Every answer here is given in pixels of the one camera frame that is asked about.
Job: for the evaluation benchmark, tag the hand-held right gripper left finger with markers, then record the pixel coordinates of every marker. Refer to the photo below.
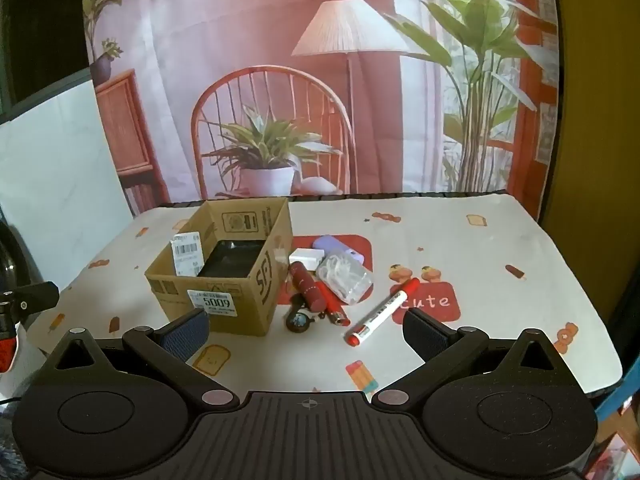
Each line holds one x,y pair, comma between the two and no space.
182,335

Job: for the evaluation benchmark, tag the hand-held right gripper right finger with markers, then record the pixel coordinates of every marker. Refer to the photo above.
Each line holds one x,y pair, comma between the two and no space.
425,335

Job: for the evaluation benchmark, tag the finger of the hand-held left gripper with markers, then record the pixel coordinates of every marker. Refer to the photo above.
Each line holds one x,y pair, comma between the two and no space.
35,296

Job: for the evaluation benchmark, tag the red and white marker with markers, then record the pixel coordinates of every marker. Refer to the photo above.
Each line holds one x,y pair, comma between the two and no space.
382,312

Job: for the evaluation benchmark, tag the brown cardboard box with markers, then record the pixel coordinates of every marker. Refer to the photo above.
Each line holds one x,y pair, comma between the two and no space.
235,305

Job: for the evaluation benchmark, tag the red lighter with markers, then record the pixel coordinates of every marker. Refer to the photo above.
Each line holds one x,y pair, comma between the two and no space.
334,310

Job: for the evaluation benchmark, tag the clear plastic box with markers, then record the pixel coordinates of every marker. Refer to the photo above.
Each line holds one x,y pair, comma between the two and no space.
345,280

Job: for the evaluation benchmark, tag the purple case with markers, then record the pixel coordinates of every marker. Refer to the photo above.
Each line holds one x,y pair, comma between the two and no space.
345,251

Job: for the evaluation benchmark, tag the dark red tube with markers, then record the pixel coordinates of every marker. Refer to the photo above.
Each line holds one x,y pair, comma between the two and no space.
307,287

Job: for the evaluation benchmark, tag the white shipping label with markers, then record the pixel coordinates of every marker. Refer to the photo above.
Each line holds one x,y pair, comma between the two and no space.
186,255

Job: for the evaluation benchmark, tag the black flat case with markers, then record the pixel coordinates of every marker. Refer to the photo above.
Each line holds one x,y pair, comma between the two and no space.
230,260

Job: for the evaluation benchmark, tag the white marbled panel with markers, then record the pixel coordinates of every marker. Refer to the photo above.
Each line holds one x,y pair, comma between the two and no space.
50,170

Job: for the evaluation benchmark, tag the cartoon printed tablecloth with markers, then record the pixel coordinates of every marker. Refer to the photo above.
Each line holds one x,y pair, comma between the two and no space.
500,260

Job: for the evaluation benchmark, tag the black ribbed table edge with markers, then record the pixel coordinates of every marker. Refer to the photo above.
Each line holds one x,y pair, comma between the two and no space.
400,194

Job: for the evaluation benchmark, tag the white charger block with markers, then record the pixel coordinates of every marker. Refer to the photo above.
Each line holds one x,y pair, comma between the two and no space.
305,257

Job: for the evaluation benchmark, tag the blue rack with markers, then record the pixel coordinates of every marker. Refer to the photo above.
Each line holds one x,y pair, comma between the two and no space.
617,400

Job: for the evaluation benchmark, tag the printed room backdrop cloth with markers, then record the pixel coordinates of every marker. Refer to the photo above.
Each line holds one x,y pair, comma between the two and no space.
175,110

